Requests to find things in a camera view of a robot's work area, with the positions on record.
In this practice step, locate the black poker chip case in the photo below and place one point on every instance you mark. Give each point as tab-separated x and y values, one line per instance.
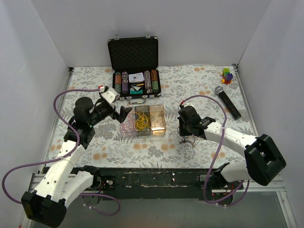
135	55

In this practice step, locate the white playing card deck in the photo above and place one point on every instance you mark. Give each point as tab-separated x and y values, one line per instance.
136	78

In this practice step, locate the grey poker chip row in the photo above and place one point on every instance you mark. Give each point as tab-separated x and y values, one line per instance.
147	81

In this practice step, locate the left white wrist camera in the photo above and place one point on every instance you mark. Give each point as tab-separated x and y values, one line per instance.
110	95

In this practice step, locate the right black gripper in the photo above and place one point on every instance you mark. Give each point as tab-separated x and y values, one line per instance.
184	127

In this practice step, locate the black handheld microphone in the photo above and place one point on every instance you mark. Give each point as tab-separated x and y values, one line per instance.
227	102

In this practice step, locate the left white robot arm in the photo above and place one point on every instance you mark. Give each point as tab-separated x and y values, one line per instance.
49	200

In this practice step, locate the teal card box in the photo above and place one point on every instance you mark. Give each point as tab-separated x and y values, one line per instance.
136	90

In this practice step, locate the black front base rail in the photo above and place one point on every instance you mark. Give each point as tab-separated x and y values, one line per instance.
152	183

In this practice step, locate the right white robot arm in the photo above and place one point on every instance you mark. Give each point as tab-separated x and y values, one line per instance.
263	160

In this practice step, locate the purple poker chip row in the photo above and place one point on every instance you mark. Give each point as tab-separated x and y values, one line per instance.
125	83

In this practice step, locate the clear plastic organizer box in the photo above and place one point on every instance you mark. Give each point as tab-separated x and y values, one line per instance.
144	120

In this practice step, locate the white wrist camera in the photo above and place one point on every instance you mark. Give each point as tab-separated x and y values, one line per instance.
110	95
185	104

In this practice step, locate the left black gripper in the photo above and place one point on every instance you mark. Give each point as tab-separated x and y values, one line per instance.
116	113

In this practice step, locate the floral table mat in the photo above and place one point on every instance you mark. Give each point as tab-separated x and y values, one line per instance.
197	84

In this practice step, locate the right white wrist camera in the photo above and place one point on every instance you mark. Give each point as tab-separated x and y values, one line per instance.
185	104

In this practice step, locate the colourful toy block train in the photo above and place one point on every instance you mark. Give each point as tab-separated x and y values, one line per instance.
227	76

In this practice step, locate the orange green chip row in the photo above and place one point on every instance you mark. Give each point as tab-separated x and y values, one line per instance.
154	81

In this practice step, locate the orange poker chip row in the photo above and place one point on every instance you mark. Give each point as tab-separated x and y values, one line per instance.
118	82

